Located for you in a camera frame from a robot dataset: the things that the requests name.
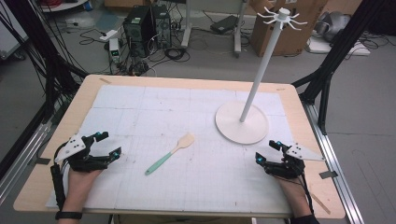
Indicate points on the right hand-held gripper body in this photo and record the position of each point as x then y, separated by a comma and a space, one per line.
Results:
288, 168

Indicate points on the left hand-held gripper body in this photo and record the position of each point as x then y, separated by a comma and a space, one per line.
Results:
79, 160

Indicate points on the person's right hand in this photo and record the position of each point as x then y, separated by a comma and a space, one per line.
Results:
289, 188

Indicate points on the person's left hand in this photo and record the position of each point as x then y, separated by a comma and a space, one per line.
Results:
79, 186

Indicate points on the grey tape piece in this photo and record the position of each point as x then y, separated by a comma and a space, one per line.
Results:
328, 174
42, 161

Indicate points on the white stand with hooks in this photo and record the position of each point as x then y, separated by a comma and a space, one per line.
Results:
241, 124

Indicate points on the thin wooden stick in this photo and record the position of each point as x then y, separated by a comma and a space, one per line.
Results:
320, 203

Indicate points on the black sleeve cuff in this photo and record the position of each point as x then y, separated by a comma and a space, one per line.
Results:
305, 219

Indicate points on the black wristband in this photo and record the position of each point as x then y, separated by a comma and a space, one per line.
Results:
68, 215

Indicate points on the white grid mat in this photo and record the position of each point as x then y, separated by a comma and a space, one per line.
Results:
186, 124

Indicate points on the small device with green display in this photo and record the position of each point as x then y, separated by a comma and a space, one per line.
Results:
114, 49

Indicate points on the white power strip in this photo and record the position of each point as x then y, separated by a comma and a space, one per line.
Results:
109, 35

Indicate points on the brown cardboard box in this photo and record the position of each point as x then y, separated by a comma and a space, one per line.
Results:
286, 34

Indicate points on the large black computer tower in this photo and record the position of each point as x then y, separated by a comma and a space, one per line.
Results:
138, 29

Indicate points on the flat white board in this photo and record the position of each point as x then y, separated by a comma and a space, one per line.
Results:
336, 48

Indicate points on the white metal stand leg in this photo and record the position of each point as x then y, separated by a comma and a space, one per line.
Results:
238, 34
186, 28

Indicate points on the slim black computer tower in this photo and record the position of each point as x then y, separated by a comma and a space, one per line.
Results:
162, 26

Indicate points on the flat black device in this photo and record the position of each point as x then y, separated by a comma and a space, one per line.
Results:
224, 24

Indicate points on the grey bag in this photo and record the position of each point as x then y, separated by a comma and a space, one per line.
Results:
334, 26

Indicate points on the round white table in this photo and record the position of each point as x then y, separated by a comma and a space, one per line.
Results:
62, 6

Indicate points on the aluminium rail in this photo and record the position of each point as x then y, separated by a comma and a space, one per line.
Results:
333, 161
23, 155

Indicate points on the black metal frame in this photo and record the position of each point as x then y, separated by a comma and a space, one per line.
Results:
46, 62
339, 53

